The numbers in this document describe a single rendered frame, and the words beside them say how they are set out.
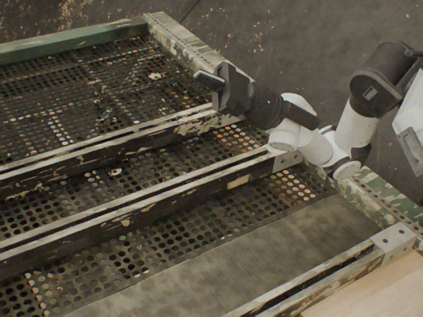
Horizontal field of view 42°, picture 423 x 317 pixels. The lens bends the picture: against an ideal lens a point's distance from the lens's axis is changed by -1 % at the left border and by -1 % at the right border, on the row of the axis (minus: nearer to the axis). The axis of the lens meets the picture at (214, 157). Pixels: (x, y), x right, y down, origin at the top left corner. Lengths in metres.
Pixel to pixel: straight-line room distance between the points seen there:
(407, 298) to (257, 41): 2.14
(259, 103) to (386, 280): 0.61
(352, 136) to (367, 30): 1.64
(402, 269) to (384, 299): 0.12
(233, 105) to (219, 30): 2.44
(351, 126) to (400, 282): 0.43
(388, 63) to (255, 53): 2.07
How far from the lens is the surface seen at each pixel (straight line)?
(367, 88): 1.24
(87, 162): 1.70
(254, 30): 3.36
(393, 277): 1.51
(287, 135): 1.21
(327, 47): 3.04
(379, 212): 1.64
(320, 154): 1.38
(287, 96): 1.25
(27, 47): 2.33
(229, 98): 1.10
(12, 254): 1.41
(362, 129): 1.35
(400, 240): 1.54
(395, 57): 1.28
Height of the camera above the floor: 2.41
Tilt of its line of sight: 49 degrees down
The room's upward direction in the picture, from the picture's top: 67 degrees counter-clockwise
